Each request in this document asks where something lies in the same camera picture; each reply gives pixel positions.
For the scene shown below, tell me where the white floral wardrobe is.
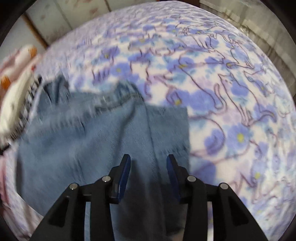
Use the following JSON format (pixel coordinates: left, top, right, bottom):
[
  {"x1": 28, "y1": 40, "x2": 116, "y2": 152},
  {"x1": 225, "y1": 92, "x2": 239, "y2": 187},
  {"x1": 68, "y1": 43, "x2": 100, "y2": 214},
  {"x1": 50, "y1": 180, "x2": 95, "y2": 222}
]
[{"x1": 0, "y1": 0, "x2": 158, "y2": 61}]

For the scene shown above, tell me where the white fluffy folded garment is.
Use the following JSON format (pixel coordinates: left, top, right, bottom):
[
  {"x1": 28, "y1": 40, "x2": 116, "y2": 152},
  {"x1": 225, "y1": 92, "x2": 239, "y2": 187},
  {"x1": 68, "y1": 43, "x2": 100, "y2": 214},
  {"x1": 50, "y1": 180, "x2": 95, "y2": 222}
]
[{"x1": 1, "y1": 70, "x2": 35, "y2": 141}]

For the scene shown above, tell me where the blue denim garment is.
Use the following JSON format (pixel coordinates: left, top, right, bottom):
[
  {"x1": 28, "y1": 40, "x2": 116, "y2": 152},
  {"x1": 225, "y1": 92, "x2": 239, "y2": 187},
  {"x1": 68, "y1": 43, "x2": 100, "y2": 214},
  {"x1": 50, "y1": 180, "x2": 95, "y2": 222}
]
[{"x1": 16, "y1": 76, "x2": 190, "y2": 240}]

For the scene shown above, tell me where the pink white plush toy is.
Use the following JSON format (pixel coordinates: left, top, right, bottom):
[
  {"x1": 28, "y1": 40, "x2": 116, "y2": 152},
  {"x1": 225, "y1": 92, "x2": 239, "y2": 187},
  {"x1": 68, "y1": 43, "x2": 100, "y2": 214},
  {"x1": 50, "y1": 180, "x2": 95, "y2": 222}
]
[{"x1": 1, "y1": 45, "x2": 37, "y2": 90}]

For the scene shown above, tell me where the purple cat print blanket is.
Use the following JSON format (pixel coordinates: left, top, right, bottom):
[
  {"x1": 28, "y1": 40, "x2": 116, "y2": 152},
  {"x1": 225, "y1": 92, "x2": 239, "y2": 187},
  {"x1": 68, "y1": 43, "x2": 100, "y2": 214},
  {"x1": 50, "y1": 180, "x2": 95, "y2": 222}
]
[{"x1": 1, "y1": 1, "x2": 295, "y2": 240}]

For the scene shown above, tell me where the black white printed folded garment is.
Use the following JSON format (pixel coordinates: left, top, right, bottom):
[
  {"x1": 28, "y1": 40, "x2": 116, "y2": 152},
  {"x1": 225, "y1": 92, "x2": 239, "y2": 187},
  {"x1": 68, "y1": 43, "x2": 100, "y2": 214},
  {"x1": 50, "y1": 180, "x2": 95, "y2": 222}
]
[{"x1": 1, "y1": 76, "x2": 43, "y2": 155}]

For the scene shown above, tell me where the beige curtain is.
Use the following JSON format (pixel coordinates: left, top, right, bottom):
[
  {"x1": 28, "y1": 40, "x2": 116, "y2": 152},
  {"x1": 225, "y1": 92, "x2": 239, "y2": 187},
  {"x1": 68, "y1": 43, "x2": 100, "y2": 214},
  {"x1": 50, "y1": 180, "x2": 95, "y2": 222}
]
[{"x1": 200, "y1": 1, "x2": 295, "y2": 87}]

